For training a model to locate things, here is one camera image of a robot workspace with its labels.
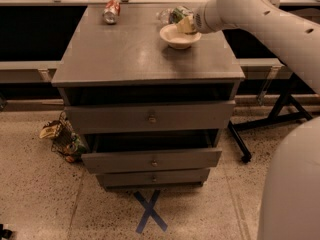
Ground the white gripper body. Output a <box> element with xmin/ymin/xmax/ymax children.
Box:
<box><xmin>193</xmin><ymin>0</ymin><xmax>240</xmax><ymax>33</ymax></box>

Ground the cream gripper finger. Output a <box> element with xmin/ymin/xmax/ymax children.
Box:
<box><xmin>176</xmin><ymin>16</ymin><xmax>197</xmax><ymax>34</ymax></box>

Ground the green soda can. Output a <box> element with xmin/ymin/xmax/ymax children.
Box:
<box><xmin>169</xmin><ymin>6</ymin><xmax>193</xmax><ymax>24</ymax></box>

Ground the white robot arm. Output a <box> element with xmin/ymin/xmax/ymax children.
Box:
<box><xmin>177</xmin><ymin>0</ymin><xmax>320</xmax><ymax>240</ymax></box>

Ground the white paper bowl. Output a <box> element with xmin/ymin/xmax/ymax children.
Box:
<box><xmin>160</xmin><ymin>24</ymin><xmax>201</xmax><ymax>49</ymax></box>

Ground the red soda can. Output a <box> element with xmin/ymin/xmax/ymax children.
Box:
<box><xmin>103</xmin><ymin>0</ymin><xmax>120</xmax><ymax>24</ymax></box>

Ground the clear plastic bottle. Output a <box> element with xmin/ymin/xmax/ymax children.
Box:
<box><xmin>156</xmin><ymin>8</ymin><xmax>172</xmax><ymax>25</ymax></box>

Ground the grey drawer cabinet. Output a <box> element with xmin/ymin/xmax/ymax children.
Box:
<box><xmin>51</xmin><ymin>2</ymin><xmax>246</xmax><ymax>189</ymax></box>

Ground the top grey drawer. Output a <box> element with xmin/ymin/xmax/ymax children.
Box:
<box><xmin>65</xmin><ymin>101</ymin><xmax>235</xmax><ymax>134</ymax></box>

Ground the grey drawer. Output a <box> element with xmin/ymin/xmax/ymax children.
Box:
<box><xmin>65</xmin><ymin>101</ymin><xmax>235</xmax><ymax>134</ymax></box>
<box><xmin>96</xmin><ymin>168</ymin><xmax>210</xmax><ymax>188</ymax></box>
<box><xmin>82</xmin><ymin>148</ymin><xmax>222</xmax><ymax>174</ymax></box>

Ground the black table stand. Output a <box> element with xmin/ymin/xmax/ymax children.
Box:
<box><xmin>228</xmin><ymin>74</ymin><xmax>312</xmax><ymax>163</ymax></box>

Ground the bottom grey drawer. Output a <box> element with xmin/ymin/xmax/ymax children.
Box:
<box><xmin>96</xmin><ymin>168</ymin><xmax>210</xmax><ymax>188</ymax></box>

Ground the middle grey drawer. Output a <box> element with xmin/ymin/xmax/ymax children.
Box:
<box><xmin>82</xmin><ymin>148</ymin><xmax>222</xmax><ymax>174</ymax></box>

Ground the yellow snack bag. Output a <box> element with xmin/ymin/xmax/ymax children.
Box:
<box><xmin>39</xmin><ymin>120</ymin><xmax>62</xmax><ymax>139</ymax></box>

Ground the blue tape cross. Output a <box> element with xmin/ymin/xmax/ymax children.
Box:
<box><xmin>134</xmin><ymin>190</ymin><xmax>168</xmax><ymax>234</ymax></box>

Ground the wire basket with snacks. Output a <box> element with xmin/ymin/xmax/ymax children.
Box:
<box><xmin>51</xmin><ymin>112</ymin><xmax>87</xmax><ymax>163</ymax></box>

